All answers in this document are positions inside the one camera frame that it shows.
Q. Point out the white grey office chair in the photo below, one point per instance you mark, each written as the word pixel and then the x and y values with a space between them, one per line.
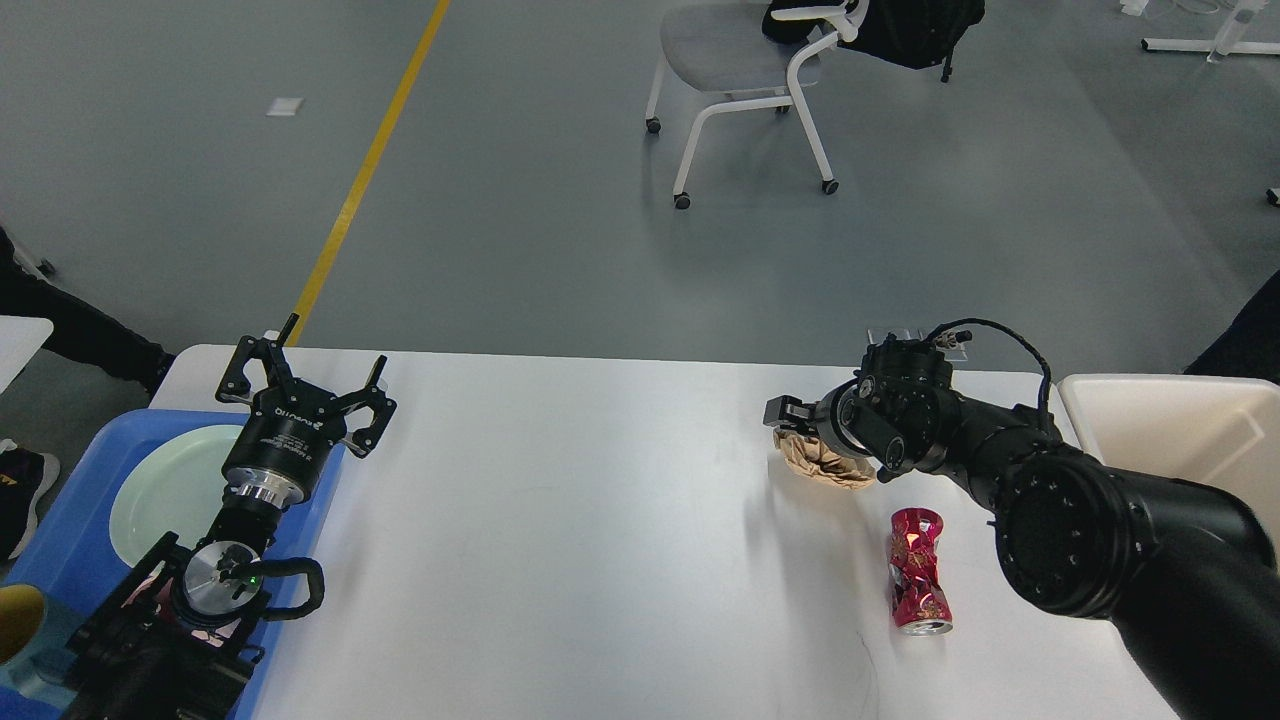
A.
pixel 721 49

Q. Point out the brown napkin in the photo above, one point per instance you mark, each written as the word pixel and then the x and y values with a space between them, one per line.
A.
pixel 811 458

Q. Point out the black backpack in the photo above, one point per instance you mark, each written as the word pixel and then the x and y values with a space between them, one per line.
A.
pixel 912 34

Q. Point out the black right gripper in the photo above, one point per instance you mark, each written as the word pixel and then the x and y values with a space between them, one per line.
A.
pixel 846 420

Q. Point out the person black sneakers right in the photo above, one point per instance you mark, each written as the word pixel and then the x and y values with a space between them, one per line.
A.
pixel 1249 348

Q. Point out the teal mug yellow inside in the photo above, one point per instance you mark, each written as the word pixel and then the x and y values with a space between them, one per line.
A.
pixel 35 657

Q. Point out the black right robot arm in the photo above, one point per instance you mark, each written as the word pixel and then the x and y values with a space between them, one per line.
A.
pixel 1186 572

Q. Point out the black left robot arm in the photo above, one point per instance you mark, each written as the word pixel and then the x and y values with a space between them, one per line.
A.
pixel 173 640

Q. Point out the beige plastic bin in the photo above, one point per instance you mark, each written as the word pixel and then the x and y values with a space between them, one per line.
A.
pixel 1223 432

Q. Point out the light green plate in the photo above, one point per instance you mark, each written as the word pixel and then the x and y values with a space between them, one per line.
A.
pixel 178 487

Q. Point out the white stand base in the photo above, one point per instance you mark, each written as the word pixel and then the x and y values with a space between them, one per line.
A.
pixel 1229 39

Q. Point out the red small packet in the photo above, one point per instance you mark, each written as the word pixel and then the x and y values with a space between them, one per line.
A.
pixel 919 606

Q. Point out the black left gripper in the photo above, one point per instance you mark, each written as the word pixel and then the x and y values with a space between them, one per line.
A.
pixel 285 445

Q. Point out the person dark clothing left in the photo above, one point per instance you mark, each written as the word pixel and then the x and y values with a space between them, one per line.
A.
pixel 81 333

